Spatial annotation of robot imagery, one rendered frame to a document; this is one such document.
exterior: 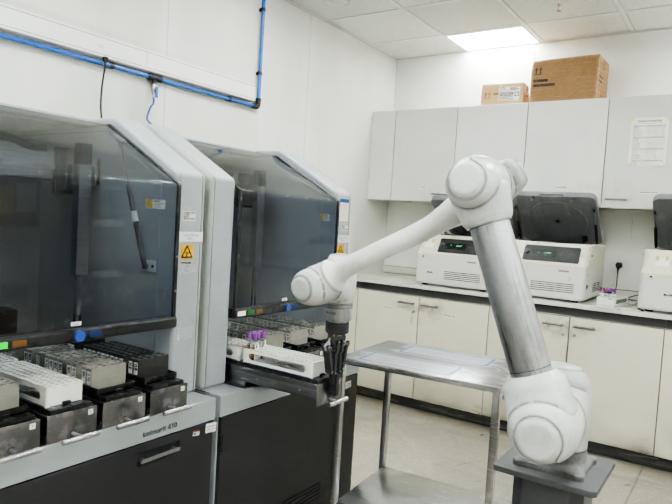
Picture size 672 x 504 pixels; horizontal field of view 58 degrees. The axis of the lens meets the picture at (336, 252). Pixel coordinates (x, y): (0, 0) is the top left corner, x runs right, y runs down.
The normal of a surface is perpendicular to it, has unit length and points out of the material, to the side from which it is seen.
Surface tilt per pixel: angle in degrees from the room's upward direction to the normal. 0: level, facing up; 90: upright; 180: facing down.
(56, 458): 90
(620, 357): 90
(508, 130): 90
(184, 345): 90
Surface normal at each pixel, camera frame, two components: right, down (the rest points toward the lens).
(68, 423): 0.83, 0.08
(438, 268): -0.59, 0.00
